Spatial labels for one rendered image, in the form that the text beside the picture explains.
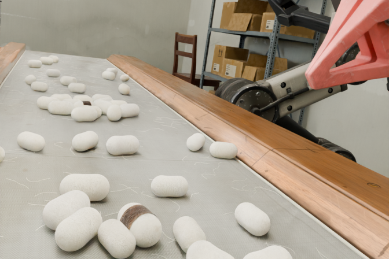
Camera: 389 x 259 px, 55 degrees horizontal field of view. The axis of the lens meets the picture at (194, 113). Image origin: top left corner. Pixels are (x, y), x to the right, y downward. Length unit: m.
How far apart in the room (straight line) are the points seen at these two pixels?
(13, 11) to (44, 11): 0.35
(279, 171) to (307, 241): 0.12
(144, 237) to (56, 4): 4.81
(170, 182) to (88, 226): 0.10
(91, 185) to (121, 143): 0.12
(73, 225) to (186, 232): 0.07
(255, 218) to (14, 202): 0.18
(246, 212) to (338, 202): 0.09
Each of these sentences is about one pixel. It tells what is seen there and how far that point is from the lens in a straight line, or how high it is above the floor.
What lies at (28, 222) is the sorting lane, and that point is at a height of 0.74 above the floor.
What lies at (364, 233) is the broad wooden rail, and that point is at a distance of 0.33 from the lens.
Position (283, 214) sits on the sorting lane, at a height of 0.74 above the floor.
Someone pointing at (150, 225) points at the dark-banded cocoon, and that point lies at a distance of 0.25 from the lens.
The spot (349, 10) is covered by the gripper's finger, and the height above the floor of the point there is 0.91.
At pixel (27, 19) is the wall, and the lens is 4.99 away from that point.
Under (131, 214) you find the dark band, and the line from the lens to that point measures 0.26.
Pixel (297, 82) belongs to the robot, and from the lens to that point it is 0.92.
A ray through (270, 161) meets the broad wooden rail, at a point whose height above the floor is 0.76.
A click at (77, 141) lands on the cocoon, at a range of 0.42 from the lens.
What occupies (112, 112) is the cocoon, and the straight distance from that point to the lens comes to 0.56.
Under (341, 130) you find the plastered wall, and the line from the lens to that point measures 2.92.
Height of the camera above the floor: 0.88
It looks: 11 degrees down
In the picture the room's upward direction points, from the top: 8 degrees clockwise
